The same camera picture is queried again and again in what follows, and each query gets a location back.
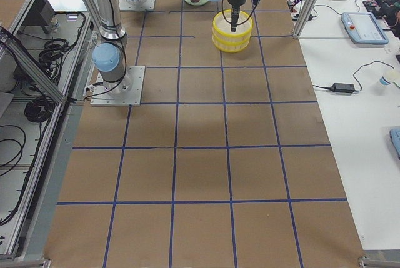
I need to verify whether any paper cup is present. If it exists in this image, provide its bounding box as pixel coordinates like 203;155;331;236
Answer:
377;70;399;96

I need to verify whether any blue teach pendant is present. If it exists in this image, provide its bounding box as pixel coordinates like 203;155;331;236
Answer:
389;127;400;158
341;12;389;45

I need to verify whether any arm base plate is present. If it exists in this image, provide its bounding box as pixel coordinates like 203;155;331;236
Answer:
118;0;157;12
90;66;146;106

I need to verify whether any yellow steamer layer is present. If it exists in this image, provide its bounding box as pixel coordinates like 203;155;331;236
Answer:
212;34;251;53
212;10;254;41

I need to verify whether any black power adapter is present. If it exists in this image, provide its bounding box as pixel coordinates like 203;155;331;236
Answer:
325;83;357;94

